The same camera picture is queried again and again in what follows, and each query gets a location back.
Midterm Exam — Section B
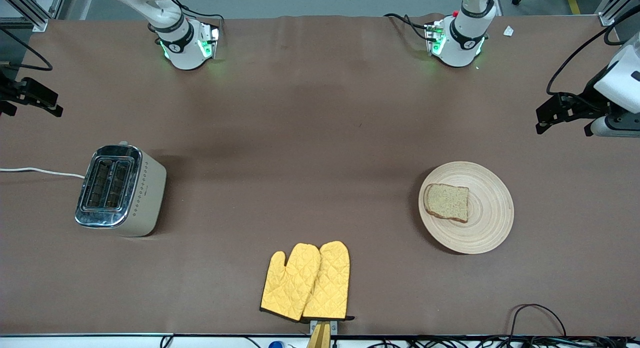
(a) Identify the round wooden plate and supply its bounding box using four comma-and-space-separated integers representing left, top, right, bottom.
418, 161, 515, 255

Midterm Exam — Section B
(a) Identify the brown bread slice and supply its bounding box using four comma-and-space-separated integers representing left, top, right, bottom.
423, 183, 470, 224

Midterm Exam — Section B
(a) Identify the silver beige two-slot toaster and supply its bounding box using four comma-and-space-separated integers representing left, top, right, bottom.
75, 140, 167, 238

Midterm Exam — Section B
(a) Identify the brown table cover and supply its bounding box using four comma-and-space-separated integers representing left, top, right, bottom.
0, 13, 640, 337

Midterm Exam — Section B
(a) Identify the yellow quilted oven mitt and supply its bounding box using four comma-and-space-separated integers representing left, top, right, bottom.
302, 240, 356, 322
260, 243, 322, 322

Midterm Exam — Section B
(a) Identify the white toaster power cable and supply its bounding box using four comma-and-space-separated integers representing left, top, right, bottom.
0, 167, 86, 180

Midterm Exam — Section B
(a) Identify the aluminium frame profile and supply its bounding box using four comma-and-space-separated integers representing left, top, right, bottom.
597, 0, 640, 28
0, 0, 68, 33

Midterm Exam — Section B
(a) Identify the metal base connector bracket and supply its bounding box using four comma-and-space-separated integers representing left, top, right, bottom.
425, 19, 446, 56
197, 22, 221, 60

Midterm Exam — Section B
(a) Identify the black arm base cable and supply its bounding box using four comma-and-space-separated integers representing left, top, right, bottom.
384, 13, 432, 42
172, 0, 225, 24

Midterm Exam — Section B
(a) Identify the red black cable loop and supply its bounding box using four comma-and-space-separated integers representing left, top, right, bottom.
507, 304, 568, 339

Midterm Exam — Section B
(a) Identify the black cable bundle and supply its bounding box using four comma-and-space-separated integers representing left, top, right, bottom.
370, 334, 640, 348

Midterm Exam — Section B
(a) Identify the wooden clamp with metal bracket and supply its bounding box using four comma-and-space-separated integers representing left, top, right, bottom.
307, 319, 338, 348

